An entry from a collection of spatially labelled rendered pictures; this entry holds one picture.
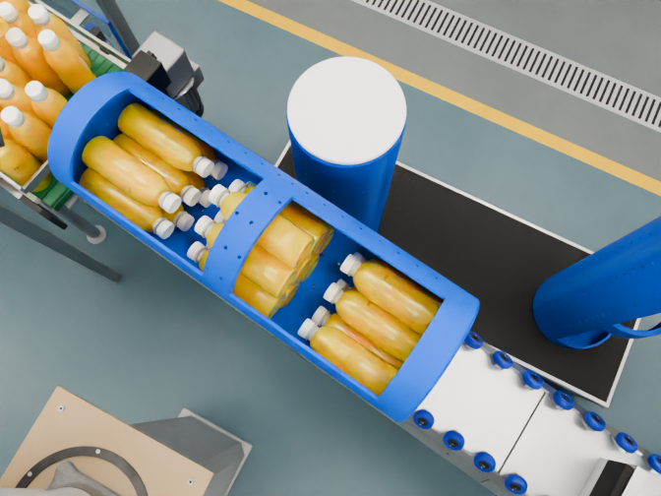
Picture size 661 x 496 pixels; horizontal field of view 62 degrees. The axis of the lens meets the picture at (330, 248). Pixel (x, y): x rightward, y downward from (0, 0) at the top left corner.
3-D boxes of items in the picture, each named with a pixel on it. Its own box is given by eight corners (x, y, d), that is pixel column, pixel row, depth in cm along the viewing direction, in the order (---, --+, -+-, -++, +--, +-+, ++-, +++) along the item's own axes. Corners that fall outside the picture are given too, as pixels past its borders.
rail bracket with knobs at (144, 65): (152, 109, 144) (139, 89, 134) (131, 95, 145) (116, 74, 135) (176, 82, 146) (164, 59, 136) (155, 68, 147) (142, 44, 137)
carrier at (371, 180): (377, 261, 210) (380, 191, 218) (405, 170, 126) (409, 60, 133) (302, 257, 211) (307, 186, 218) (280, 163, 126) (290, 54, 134)
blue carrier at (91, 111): (388, 430, 116) (420, 416, 90) (74, 205, 129) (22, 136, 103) (453, 322, 126) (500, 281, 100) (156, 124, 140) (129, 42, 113)
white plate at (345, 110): (404, 166, 125) (403, 168, 126) (407, 58, 132) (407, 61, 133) (281, 159, 125) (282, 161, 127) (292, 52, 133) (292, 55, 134)
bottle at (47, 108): (94, 121, 143) (56, 78, 124) (90, 148, 141) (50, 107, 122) (66, 120, 143) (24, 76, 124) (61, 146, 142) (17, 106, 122)
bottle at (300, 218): (316, 254, 117) (240, 202, 120) (332, 225, 115) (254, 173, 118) (303, 263, 110) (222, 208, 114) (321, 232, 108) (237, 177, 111)
